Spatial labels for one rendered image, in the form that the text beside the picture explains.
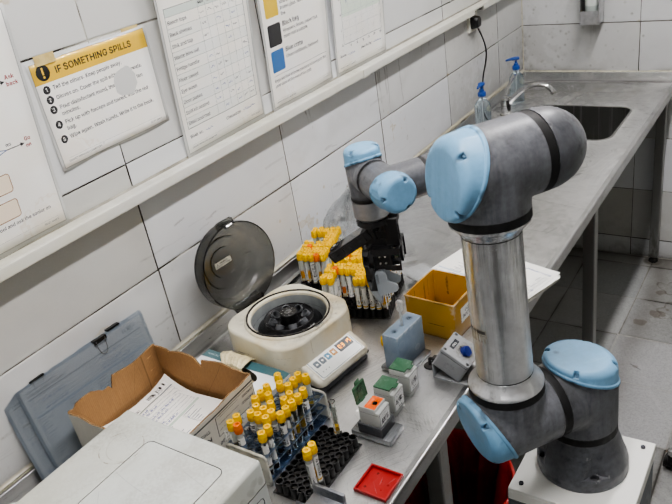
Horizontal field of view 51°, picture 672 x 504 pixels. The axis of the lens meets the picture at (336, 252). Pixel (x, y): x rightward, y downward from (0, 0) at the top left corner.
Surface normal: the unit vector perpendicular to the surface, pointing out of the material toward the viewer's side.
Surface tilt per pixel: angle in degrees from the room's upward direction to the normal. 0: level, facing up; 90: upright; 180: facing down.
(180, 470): 0
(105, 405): 88
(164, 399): 2
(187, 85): 94
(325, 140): 90
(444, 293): 90
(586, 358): 7
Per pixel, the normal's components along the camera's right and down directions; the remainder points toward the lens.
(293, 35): 0.85, 0.18
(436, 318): -0.59, 0.45
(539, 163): 0.34, 0.24
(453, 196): -0.94, 0.18
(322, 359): 0.18, -0.70
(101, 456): -0.15, -0.88
